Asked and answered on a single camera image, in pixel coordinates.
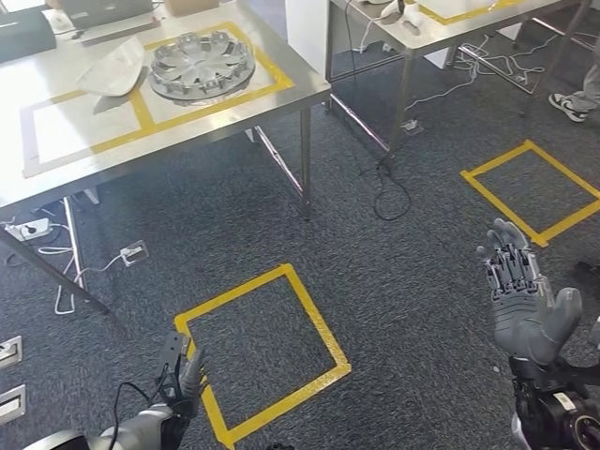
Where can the white upright panel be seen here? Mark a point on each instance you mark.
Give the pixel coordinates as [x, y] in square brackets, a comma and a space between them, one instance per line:
[307, 31]

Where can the person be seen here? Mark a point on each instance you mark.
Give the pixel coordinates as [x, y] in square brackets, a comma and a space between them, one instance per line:
[574, 102]

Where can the steel floor socket box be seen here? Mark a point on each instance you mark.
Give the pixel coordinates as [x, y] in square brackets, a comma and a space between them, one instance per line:
[10, 352]
[11, 405]
[134, 253]

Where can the steel workbench table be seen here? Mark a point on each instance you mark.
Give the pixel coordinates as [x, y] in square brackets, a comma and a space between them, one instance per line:
[290, 93]

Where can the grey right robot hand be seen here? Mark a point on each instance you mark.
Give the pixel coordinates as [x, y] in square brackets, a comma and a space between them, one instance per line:
[524, 317]

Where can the white handheld device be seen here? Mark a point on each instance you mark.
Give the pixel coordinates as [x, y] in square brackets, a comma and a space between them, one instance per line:
[403, 12]

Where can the cardboard box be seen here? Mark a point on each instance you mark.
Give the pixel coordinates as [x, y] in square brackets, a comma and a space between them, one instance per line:
[192, 6]

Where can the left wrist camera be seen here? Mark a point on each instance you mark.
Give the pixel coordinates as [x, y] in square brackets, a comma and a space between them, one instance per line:
[170, 360]

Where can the black carrying case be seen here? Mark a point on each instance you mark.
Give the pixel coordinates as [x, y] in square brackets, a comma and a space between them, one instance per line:
[26, 36]

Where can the silver wheel hubcap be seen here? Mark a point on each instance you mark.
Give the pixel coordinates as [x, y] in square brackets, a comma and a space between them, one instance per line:
[201, 68]

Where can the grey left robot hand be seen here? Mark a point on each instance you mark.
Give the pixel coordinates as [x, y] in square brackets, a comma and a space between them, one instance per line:
[192, 382]

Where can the small white round device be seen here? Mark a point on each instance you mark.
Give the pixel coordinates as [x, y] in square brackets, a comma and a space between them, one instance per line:
[58, 22]

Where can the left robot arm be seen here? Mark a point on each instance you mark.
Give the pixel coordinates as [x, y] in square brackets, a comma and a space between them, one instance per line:
[140, 432]

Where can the flat grey tray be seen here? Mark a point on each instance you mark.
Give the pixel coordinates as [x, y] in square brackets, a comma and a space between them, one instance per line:
[121, 30]

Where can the white power strip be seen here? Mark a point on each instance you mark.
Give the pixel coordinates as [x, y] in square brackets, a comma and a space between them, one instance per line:
[30, 230]

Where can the white curved panel part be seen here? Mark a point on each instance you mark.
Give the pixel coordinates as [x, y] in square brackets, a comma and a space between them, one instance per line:
[112, 71]

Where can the steel frame table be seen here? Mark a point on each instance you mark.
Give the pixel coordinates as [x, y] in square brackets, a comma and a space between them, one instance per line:
[407, 40]

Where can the grey laptop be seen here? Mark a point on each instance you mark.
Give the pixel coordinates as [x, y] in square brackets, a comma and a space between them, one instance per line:
[103, 11]

